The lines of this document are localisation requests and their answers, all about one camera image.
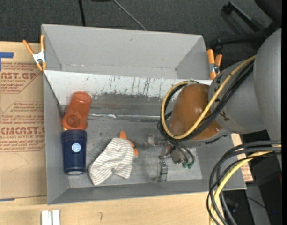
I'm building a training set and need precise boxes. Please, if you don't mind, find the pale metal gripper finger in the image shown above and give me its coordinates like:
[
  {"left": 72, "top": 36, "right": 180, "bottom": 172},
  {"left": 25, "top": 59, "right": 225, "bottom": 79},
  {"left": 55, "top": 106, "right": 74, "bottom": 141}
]
[
  {"left": 144, "top": 136, "right": 167, "bottom": 149},
  {"left": 153, "top": 160, "right": 169, "bottom": 183}
]

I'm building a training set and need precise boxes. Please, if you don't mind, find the orange toy carrot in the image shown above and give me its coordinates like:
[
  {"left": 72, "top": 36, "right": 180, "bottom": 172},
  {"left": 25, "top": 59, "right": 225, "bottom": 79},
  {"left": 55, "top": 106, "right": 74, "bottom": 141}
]
[{"left": 119, "top": 131, "right": 139, "bottom": 158}]

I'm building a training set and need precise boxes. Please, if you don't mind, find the white striped cloth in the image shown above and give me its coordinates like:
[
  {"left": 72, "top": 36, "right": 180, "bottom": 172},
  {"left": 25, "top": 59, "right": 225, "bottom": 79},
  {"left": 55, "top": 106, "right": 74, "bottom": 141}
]
[{"left": 88, "top": 137, "right": 136, "bottom": 186}]

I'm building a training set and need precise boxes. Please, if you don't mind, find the dark blue cup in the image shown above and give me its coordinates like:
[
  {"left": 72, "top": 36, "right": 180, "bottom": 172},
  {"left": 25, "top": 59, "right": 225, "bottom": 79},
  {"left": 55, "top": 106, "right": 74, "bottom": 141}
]
[{"left": 61, "top": 129, "right": 88, "bottom": 176}]

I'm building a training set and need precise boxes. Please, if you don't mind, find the orange translucent plastic cup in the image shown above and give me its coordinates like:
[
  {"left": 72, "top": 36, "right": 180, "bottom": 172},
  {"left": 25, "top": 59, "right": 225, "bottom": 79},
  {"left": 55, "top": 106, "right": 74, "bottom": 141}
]
[{"left": 61, "top": 91, "right": 92, "bottom": 131}]

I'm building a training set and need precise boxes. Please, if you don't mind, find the grey metal bin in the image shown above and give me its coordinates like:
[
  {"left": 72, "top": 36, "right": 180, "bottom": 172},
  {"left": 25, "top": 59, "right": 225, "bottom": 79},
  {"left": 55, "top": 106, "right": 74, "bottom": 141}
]
[{"left": 41, "top": 24, "right": 247, "bottom": 205}]

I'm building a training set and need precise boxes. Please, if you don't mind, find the brown cardboard board red print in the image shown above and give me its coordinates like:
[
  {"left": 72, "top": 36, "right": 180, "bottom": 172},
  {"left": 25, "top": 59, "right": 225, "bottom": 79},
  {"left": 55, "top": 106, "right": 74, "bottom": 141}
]
[{"left": 0, "top": 40, "right": 48, "bottom": 203}]

